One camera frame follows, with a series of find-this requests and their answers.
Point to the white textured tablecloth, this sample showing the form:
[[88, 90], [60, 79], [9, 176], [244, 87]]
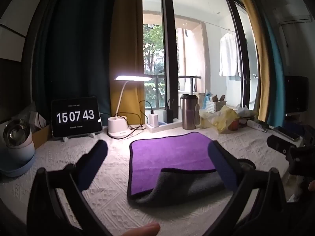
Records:
[[110, 189]]

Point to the black tablet with clock display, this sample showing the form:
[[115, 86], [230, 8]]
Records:
[[75, 117]]

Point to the purple and grey towel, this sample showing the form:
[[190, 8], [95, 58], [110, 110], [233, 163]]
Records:
[[172, 154]]

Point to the balcony railing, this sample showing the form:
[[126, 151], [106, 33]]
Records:
[[189, 82]]

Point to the white and blue round appliance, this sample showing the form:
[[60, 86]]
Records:
[[17, 147]]

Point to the yellow plastic bag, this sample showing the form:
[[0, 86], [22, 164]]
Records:
[[219, 118]]

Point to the cardboard box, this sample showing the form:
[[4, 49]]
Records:
[[40, 131]]

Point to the stainless steel tumbler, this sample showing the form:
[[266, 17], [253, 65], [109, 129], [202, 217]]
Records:
[[188, 111]]

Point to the black window frame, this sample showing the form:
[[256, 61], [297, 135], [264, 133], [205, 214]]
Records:
[[172, 41]]

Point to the person's right hand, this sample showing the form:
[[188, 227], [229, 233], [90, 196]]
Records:
[[312, 185]]

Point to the mustard yellow curtain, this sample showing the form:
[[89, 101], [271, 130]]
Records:
[[256, 54], [126, 44]]

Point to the white tube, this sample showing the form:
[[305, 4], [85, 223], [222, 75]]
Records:
[[256, 125]]

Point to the white desk lamp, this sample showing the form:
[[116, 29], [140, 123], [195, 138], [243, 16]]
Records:
[[123, 118]]

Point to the white charger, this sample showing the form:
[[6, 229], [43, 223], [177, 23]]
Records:
[[154, 119]]

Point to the white hanging jacket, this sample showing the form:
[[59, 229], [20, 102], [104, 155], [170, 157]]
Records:
[[230, 55]]

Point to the dark teal curtain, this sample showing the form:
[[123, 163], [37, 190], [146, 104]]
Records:
[[73, 44]]

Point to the white power strip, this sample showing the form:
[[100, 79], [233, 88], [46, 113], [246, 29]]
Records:
[[162, 125]]

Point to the white plastic basket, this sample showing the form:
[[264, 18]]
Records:
[[214, 106]]

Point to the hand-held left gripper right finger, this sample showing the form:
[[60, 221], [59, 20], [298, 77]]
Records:
[[221, 164]]

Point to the person's left hand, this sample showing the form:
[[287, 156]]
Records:
[[140, 229]]

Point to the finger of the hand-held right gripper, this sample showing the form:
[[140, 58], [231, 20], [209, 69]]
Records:
[[278, 144]]

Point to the blue curtain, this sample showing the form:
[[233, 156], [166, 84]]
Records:
[[275, 78]]

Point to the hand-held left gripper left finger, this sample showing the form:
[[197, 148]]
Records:
[[92, 163]]

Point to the white tablet stand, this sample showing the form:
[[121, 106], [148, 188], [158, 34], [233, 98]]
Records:
[[73, 136]]

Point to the black charger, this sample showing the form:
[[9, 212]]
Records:
[[168, 116]]

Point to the black wall box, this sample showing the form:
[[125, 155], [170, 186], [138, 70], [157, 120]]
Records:
[[296, 94]]

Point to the white air conditioner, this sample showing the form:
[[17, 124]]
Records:
[[291, 9]]

